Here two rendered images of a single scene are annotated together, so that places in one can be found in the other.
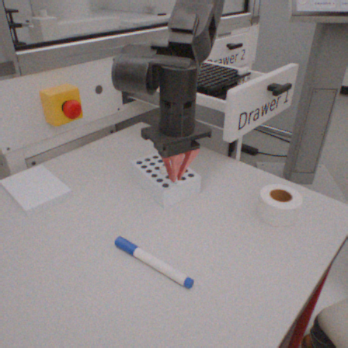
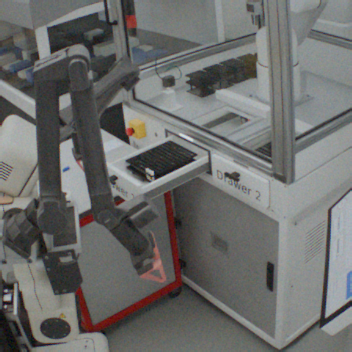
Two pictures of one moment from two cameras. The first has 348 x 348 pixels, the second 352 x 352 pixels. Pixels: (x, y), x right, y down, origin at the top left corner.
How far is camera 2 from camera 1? 247 cm
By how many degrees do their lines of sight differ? 83
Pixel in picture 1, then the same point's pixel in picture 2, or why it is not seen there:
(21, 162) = (132, 141)
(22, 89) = (131, 114)
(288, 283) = not seen: hidden behind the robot
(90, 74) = (152, 125)
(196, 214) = (75, 184)
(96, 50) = (155, 116)
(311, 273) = not seen: hidden behind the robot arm
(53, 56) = (140, 108)
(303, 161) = not seen: outside the picture
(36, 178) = (111, 145)
